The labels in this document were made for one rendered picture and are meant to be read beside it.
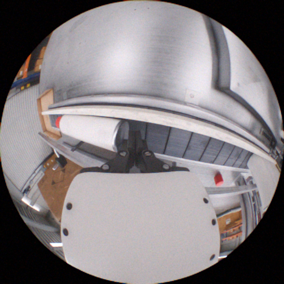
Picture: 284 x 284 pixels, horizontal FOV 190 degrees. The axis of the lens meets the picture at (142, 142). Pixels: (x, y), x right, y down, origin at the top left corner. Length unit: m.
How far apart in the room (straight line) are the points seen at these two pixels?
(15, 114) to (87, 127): 3.76
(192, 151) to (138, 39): 0.26
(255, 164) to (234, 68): 0.21
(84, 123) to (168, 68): 0.18
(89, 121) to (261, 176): 0.37
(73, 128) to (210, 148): 0.25
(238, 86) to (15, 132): 4.10
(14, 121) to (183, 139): 3.94
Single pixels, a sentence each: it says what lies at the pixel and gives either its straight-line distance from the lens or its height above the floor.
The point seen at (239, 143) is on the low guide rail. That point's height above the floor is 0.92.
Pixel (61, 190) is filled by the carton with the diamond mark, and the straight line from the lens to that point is 0.37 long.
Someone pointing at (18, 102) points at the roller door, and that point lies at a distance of 3.84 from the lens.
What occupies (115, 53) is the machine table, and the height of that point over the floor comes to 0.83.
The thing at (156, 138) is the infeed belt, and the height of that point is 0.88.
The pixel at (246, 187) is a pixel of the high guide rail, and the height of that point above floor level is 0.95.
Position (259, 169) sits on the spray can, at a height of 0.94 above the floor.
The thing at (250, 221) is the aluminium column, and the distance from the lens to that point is 0.45.
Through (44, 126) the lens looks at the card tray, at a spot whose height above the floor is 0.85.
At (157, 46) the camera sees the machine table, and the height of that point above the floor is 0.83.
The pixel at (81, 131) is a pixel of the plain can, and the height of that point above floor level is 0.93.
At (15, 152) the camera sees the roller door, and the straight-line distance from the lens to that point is 4.18.
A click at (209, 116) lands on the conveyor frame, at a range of 0.16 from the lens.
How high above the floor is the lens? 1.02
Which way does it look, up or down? 55 degrees down
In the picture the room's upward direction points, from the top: 154 degrees counter-clockwise
